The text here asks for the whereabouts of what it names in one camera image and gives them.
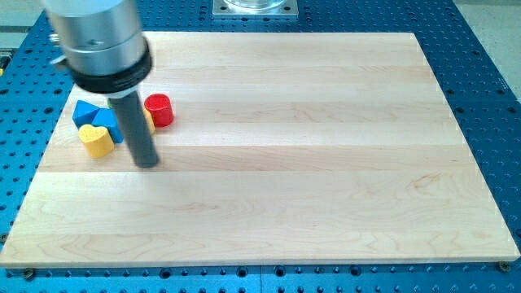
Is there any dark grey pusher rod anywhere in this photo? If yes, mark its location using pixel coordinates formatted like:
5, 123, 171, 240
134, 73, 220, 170
108, 91, 159, 168

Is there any yellow heart block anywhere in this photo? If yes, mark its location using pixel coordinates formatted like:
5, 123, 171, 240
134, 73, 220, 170
78, 125, 115, 159

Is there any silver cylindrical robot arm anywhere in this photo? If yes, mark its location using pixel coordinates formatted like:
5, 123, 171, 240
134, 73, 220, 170
42, 0, 159, 168

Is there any yellow block behind rod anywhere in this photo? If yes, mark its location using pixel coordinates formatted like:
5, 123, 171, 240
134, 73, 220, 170
142, 107, 155, 134

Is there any blue cube block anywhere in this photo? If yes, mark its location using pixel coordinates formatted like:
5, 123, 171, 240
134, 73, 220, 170
92, 108, 124, 143

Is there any red cylinder block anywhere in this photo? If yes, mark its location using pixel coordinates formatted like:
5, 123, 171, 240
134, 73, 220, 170
144, 94, 174, 128

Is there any blue triangle block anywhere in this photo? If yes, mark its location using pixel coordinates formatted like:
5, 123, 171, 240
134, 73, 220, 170
72, 100, 99, 129

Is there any blue perforated metal table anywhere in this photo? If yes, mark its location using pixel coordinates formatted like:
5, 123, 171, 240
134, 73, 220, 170
1, 0, 520, 292

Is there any light wooden board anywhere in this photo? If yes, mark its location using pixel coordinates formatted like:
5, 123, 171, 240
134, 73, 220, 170
1, 32, 520, 269

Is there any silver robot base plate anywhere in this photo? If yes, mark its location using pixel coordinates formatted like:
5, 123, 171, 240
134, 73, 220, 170
212, 0, 299, 18

